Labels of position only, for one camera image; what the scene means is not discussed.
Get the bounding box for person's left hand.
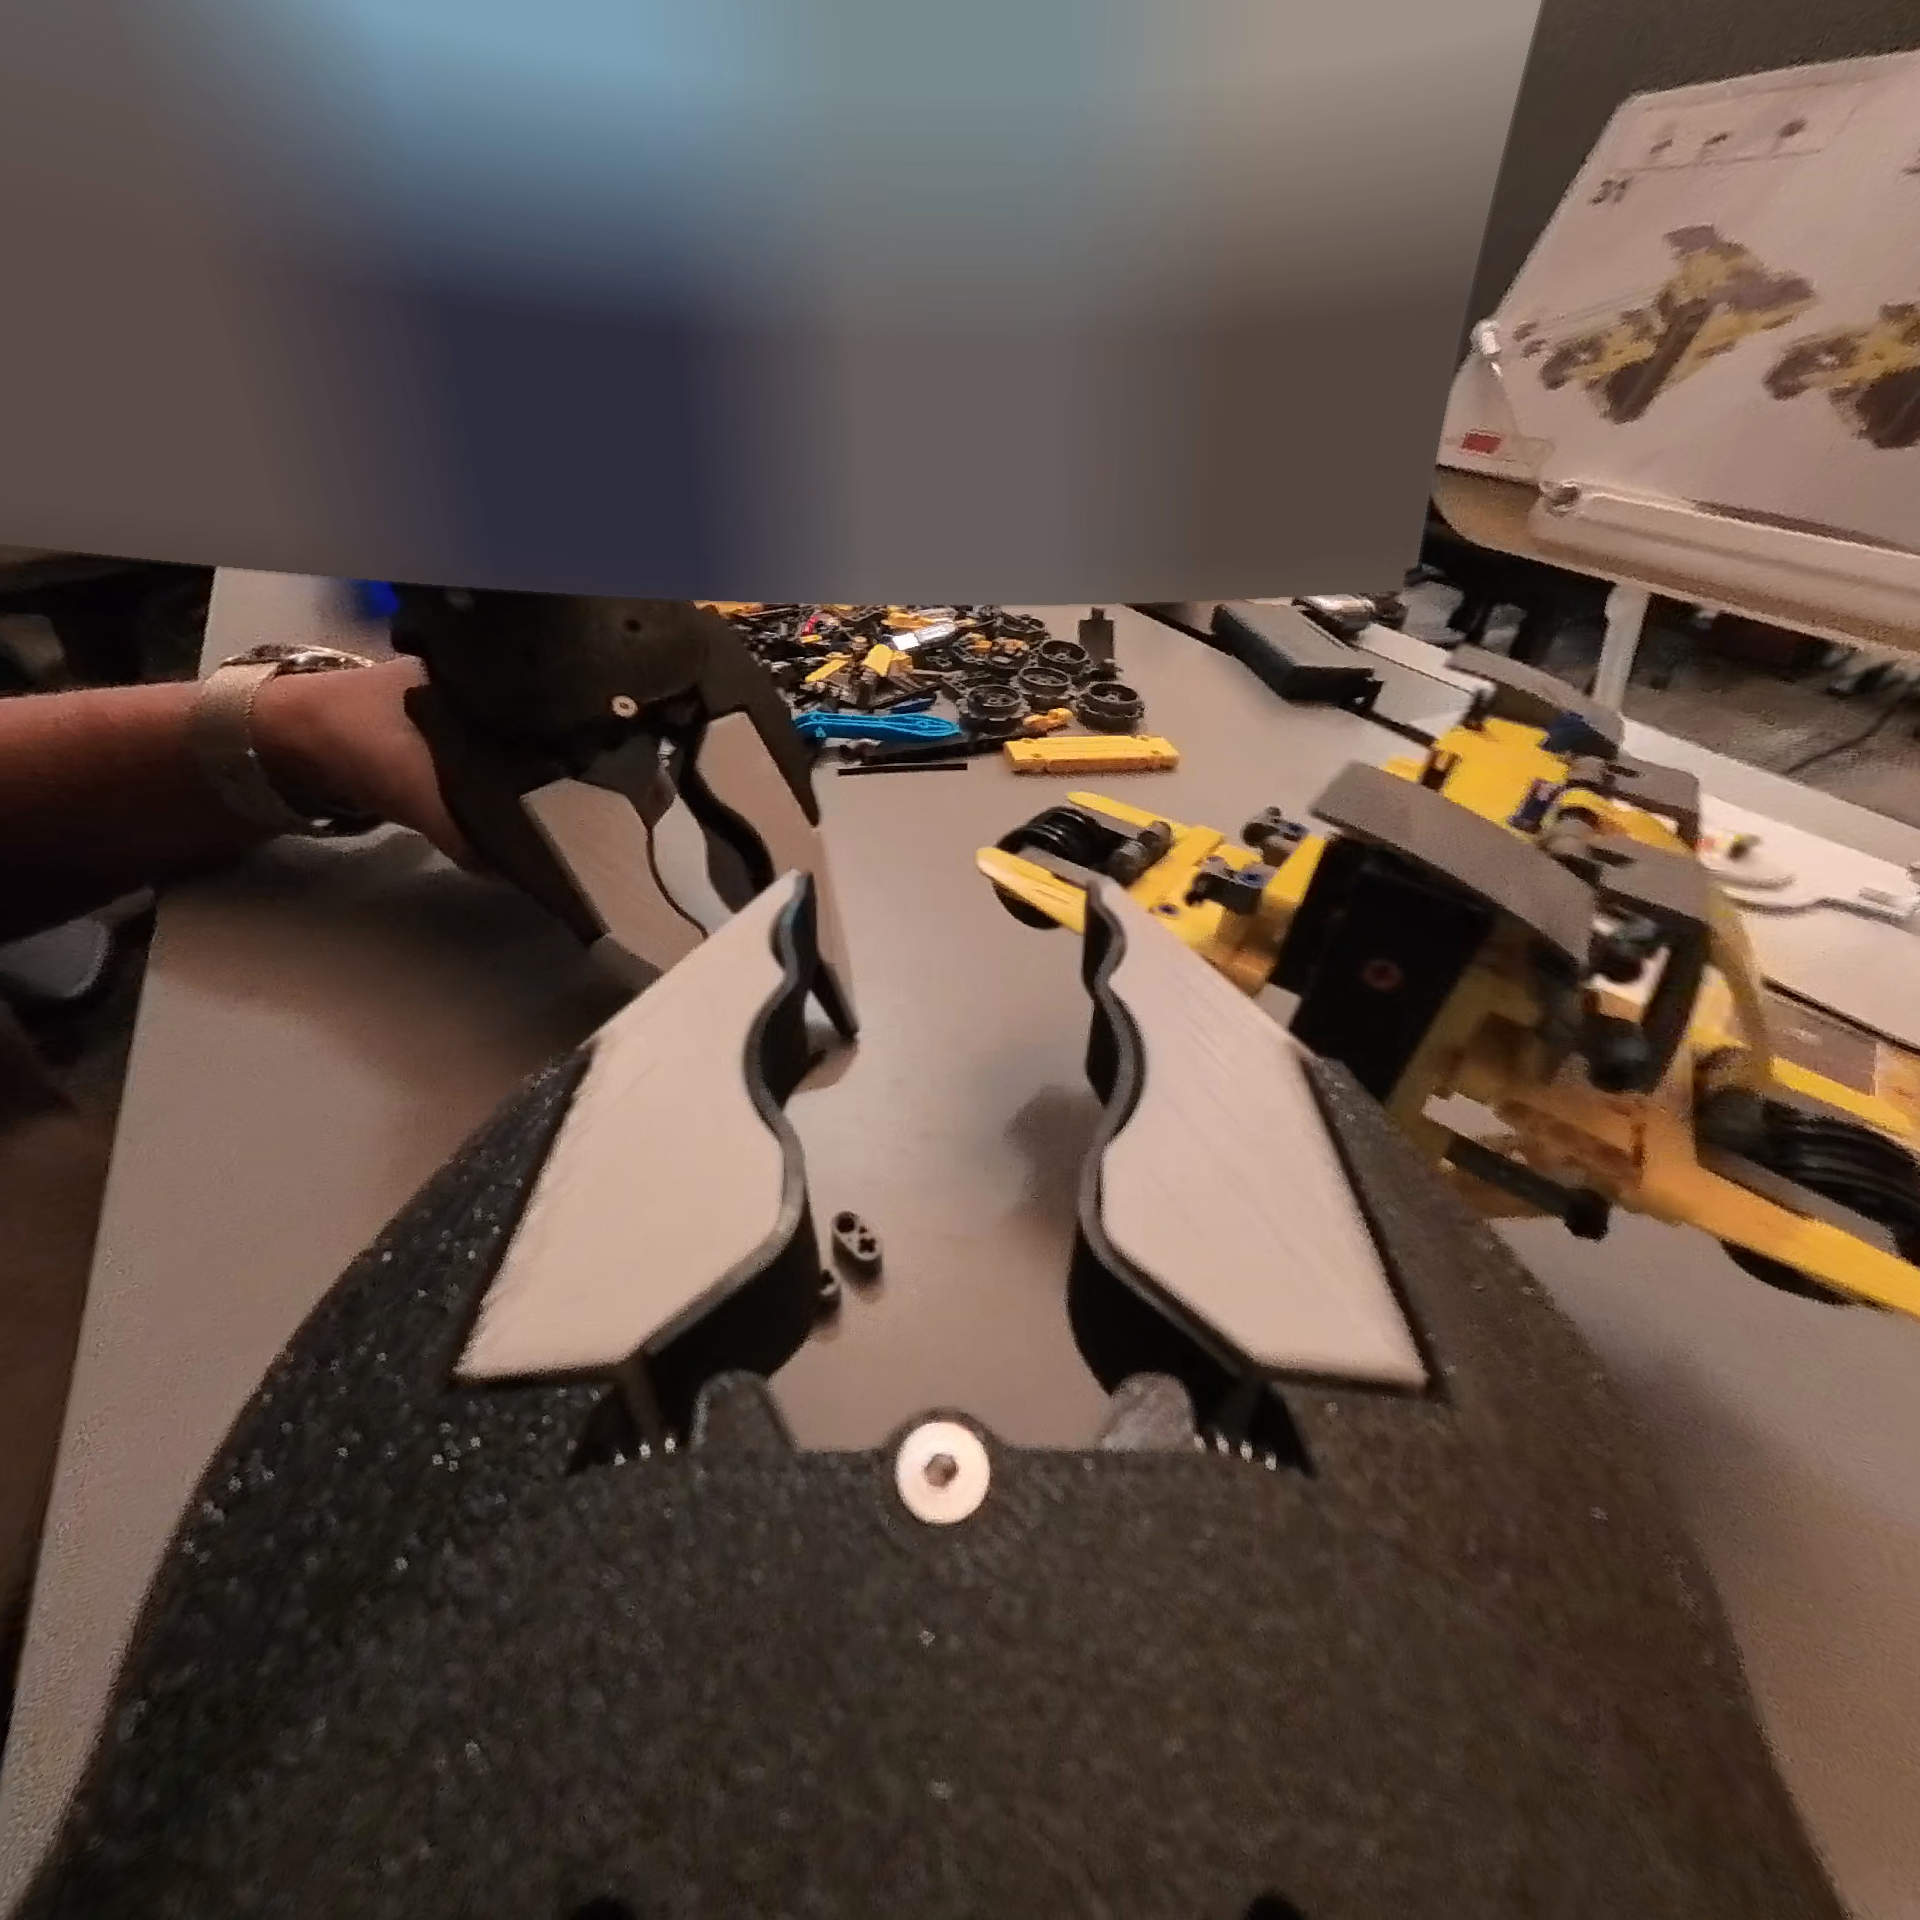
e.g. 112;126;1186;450
305;657;482;874

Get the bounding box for black power brick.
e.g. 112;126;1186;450
1209;596;1386;705

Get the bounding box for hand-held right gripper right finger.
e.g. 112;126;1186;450
1069;877;1431;1390

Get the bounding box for pile of small brick parts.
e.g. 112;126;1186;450
695;596;1146;741

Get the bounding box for yellow brick beam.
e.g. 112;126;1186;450
1006;732;1183;777

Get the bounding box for yellow black brick vehicle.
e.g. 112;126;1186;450
976;705;1920;1310

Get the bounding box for white round device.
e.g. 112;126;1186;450
1704;830;1920;934

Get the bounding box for silver wristwatch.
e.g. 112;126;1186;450
184;643;381;836

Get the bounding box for white book stand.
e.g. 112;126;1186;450
1431;323;1920;723

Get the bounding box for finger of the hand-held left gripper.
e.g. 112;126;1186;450
521;777;713;981
681;709;865;1039

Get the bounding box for white round-cornered tray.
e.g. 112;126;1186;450
1697;830;1920;1052

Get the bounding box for instruction booklet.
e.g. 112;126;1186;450
1431;46;1920;549

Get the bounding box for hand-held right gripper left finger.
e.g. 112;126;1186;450
456;866;826;1390

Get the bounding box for person's left forearm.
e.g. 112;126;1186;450
0;681;208;950

